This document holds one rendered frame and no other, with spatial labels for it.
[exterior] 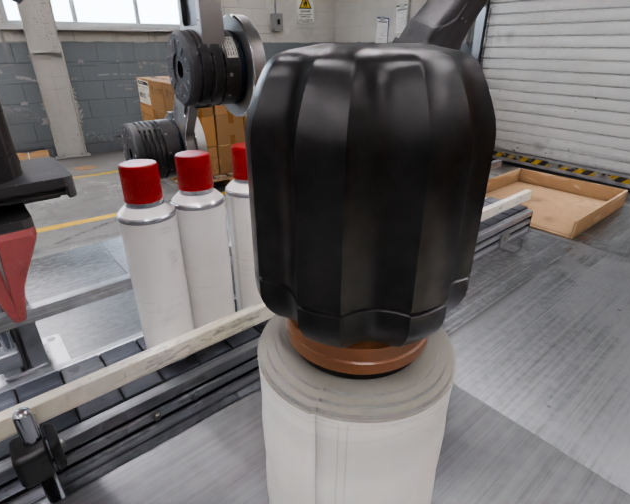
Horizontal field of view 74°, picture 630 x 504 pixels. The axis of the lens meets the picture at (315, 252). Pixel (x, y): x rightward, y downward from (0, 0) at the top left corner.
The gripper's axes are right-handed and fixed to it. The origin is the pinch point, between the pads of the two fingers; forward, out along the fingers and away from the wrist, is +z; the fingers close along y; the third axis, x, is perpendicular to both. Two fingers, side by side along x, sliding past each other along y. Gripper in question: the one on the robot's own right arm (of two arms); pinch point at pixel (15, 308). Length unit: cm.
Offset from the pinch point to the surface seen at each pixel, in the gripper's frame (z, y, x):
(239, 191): -2.6, 21.0, 5.1
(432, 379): -4.9, 11.4, -25.4
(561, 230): 19, 90, -3
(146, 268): 2.2, 10.1, 4.2
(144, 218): -2.6, 10.8, 4.0
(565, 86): 22, 447, 140
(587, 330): 19, 58, -20
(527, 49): -9, 451, 184
